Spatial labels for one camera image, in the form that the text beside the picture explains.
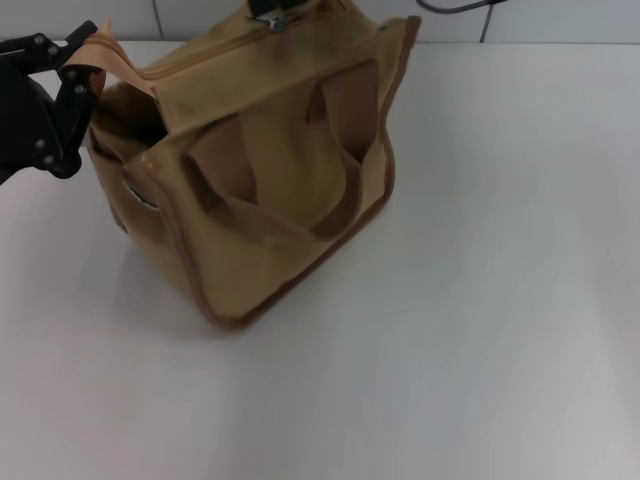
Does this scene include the khaki canvas food bag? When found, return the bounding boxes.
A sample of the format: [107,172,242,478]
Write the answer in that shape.
[63,14,424,337]

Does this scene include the silver metal zipper pull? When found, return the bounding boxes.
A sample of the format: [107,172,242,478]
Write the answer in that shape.
[244,13,287,34]

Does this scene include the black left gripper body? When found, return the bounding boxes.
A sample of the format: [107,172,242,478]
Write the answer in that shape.
[0,54,84,184]

